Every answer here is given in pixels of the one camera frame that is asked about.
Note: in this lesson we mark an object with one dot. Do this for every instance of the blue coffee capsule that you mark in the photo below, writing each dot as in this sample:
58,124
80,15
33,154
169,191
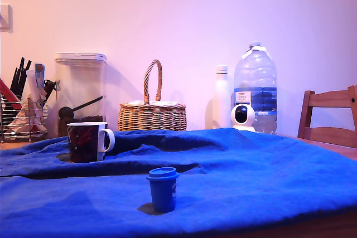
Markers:
161,193

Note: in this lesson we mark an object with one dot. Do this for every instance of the white cards in basket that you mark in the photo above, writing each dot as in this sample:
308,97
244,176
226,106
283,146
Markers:
163,103

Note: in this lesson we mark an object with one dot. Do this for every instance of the white insulated bottle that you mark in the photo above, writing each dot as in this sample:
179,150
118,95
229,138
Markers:
222,96

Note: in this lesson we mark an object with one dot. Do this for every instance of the large clear water bottle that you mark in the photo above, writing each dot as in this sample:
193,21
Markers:
255,76

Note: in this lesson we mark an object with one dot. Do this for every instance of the clear container with white lid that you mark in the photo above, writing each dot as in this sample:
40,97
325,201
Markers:
81,82

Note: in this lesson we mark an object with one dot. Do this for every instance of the blue cloth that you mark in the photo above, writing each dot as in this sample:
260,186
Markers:
251,179

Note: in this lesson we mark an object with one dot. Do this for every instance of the black scoop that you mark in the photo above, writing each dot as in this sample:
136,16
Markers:
66,112

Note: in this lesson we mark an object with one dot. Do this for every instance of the blue and white packet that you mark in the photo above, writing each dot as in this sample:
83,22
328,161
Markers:
39,75

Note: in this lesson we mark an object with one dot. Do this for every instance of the wooden chair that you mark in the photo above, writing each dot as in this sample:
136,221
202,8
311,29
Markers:
329,100

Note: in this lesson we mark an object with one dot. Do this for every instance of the white crumpled paper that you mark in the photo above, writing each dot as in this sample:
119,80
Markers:
19,122

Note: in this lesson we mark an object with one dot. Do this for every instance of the red spatula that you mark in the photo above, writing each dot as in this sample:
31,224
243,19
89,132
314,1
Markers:
8,93

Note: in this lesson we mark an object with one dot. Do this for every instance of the small white round camera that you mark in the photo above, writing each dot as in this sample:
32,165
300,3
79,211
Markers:
250,113

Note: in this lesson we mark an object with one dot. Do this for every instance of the white wall switch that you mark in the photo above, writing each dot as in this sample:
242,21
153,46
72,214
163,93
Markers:
5,18

